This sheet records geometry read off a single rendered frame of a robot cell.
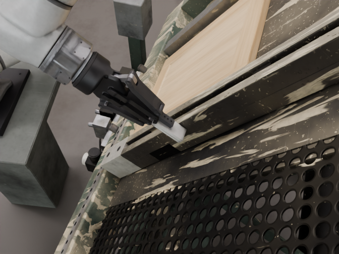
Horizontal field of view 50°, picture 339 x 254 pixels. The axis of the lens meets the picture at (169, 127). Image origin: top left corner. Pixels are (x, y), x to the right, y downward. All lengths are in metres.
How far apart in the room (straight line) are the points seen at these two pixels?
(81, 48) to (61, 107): 1.77
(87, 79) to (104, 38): 2.13
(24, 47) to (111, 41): 2.12
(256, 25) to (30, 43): 0.49
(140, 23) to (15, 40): 0.96
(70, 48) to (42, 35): 0.05
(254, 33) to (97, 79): 0.38
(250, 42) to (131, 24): 0.82
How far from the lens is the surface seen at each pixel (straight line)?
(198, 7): 1.48
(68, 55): 0.63
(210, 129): 0.72
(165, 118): 0.70
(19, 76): 1.55
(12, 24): 0.63
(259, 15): 0.90
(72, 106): 2.39
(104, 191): 1.05
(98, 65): 0.65
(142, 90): 0.66
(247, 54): 0.81
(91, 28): 2.86
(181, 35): 1.26
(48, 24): 0.63
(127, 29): 1.60
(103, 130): 1.34
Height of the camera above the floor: 1.84
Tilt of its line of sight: 56 degrees down
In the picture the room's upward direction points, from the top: straight up
